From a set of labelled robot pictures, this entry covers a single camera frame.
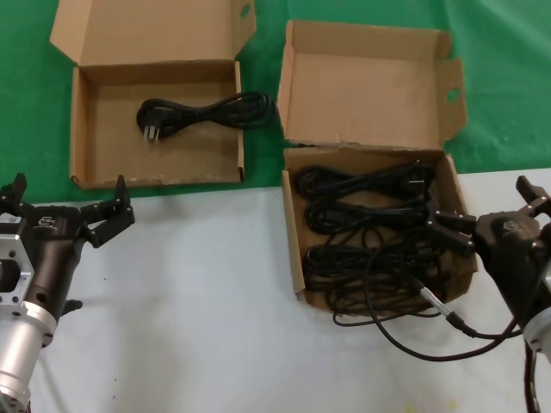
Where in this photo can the cardboard box with intact lid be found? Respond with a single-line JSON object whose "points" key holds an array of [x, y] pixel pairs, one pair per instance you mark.
{"points": [[112, 142]]}

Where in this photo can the green tablecloth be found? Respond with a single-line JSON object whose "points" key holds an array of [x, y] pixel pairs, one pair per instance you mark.
{"points": [[34, 107]]}

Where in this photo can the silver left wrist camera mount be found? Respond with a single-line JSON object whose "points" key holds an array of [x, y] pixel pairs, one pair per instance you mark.
{"points": [[26, 275]]}

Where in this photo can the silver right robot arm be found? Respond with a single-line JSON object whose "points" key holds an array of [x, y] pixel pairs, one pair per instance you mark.
{"points": [[540, 335]]}

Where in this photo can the cardboard box with torn lid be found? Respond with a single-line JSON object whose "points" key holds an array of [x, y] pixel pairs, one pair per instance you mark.
{"points": [[366, 86]]}

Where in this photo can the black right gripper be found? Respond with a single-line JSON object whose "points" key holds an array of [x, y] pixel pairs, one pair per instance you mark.
{"points": [[508, 249]]}

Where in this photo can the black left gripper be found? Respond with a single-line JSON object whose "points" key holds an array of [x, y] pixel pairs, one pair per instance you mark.
{"points": [[51, 232]]}

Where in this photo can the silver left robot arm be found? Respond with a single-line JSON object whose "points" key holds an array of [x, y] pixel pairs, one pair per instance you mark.
{"points": [[21, 340]]}

